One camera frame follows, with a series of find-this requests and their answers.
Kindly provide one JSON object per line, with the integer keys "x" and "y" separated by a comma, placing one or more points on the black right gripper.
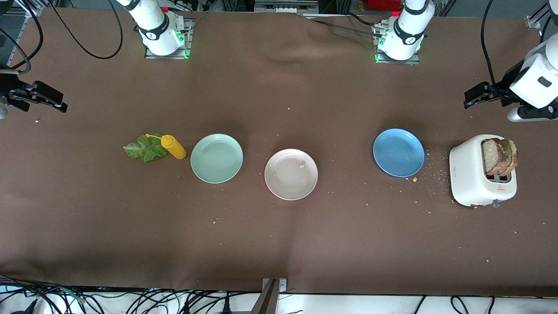
{"x": 8, "y": 86}

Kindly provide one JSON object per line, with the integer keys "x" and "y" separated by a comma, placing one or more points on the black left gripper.
{"x": 507, "y": 83}

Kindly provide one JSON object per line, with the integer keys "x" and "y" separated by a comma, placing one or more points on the brown bread slice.
{"x": 513, "y": 156}
{"x": 491, "y": 157}

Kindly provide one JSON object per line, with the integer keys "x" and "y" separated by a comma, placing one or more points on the green lettuce leaf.
{"x": 144, "y": 150}

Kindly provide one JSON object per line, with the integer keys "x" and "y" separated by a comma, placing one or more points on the yellow squeeze bottle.
{"x": 174, "y": 147}

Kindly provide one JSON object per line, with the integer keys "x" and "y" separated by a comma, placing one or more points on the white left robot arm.
{"x": 405, "y": 30}

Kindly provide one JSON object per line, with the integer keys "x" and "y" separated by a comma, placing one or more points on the blue plate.
{"x": 398, "y": 152}

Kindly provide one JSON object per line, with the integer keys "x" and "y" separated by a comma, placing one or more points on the mint green plate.
{"x": 216, "y": 158}

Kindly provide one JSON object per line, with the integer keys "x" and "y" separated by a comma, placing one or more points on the beige plate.
{"x": 287, "y": 179}

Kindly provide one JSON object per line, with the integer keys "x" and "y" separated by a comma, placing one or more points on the white toaster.
{"x": 468, "y": 174}

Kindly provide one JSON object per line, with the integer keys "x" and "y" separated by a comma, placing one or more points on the red background box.
{"x": 383, "y": 4}

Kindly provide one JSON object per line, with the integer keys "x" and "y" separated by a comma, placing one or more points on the brown tablecloth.
{"x": 279, "y": 244}

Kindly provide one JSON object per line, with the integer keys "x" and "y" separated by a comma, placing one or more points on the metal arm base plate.
{"x": 148, "y": 54}
{"x": 414, "y": 61}

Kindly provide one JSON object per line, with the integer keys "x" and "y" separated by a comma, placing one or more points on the aluminium frame rail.
{"x": 534, "y": 21}

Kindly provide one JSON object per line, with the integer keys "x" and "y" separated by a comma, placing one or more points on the aluminium background frame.
{"x": 285, "y": 6}

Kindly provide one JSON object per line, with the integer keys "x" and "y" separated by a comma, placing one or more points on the silver metal bracket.
{"x": 281, "y": 284}

